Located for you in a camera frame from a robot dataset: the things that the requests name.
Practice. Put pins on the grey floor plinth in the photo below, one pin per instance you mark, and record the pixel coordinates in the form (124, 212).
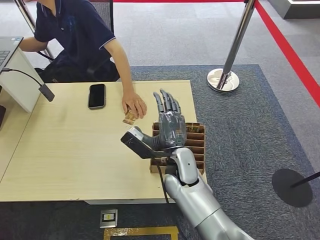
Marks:
(295, 10)

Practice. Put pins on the red barrier belt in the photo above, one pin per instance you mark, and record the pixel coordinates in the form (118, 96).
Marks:
(287, 53)

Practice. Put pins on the black smartphone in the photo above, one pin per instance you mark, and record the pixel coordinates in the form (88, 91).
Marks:
(96, 96)

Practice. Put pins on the small dark desk object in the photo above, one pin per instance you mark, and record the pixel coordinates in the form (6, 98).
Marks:
(1, 116)

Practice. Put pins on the grey laptop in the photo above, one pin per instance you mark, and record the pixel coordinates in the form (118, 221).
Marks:
(8, 49)

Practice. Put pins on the person's right forearm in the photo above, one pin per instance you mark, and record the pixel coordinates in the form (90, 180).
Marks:
(32, 44)

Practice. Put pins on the silver floor socket plate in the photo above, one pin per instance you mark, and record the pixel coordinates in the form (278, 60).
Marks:
(109, 218)

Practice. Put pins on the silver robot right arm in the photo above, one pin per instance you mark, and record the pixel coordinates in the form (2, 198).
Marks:
(197, 202)

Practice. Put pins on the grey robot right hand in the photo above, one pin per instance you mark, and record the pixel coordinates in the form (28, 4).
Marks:
(172, 127)

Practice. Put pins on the person's left hand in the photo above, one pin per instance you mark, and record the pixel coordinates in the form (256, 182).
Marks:
(135, 102)

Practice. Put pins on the wooden slotted card holder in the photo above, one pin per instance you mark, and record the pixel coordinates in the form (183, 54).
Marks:
(196, 145)

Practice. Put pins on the black floor stand with pole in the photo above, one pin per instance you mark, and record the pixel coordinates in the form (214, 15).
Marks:
(290, 188)

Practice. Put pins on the person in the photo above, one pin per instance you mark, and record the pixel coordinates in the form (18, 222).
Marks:
(75, 33)

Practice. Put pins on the chrome stanchion post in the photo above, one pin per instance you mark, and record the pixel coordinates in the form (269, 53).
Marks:
(237, 36)

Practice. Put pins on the person's left forearm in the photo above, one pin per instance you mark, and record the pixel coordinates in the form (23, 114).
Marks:
(124, 69)

